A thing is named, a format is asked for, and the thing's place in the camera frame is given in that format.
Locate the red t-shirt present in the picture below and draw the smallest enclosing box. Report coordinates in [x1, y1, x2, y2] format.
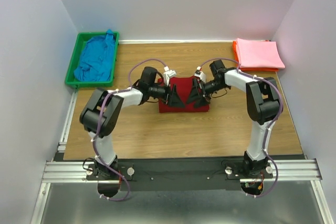
[159, 77, 209, 113]

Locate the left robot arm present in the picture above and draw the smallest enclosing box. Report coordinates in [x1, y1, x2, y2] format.
[79, 66, 184, 178]

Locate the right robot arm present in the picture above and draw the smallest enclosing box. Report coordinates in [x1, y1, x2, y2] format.
[186, 58, 284, 176]

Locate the orange folded t-shirt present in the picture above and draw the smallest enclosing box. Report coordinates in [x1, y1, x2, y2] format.
[232, 41, 279, 72]

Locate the pink folded t-shirt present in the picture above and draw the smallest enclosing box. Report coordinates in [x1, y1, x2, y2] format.
[236, 38, 285, 69]

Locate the blue t-shirt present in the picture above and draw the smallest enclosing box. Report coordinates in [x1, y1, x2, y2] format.
[74, 29, 116, 82]

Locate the green plastic bin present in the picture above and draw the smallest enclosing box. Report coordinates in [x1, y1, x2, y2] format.
[65, 31, 119, 88]

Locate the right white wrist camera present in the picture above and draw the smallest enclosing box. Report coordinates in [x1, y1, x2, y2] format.
[194, 66, 206, 83]

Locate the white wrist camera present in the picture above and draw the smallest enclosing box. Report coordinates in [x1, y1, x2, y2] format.
[194, 66, 206, 83]
[162, 66, 176, 86]

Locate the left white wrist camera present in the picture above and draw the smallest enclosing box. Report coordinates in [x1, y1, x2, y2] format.
[162, 66, 176, 86]

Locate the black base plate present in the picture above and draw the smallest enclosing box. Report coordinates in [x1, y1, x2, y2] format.
[83, 157, 274, 196]

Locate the aluminium frame rail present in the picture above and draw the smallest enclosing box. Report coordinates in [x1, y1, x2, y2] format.
[31, 89, 334, 223]

